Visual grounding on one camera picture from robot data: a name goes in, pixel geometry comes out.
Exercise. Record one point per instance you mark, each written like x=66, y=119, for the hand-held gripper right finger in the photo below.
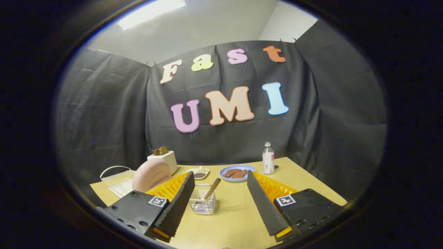
x=263, y=204

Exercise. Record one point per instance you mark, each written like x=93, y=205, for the cream toaster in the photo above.
x=169, y=159

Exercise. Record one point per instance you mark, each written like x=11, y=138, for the brown toast slices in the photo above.
x=160, y=151

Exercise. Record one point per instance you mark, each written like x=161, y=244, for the blue plate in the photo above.
x=242, y=167

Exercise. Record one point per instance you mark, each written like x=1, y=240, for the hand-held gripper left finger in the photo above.
x=180, y=204

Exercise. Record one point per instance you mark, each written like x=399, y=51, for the black backdrop cloth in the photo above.
x=121, y=103

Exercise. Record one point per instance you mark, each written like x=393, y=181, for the white divided snack dish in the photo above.
x=199, y=174

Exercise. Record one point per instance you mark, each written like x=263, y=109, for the clear plastic bottle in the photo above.
x=268, y=160

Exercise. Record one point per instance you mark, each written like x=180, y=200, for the pink plate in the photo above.
x=150, y=174

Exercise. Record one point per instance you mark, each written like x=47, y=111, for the brown meat slice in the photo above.
x=230, y=173
x=241, y=174

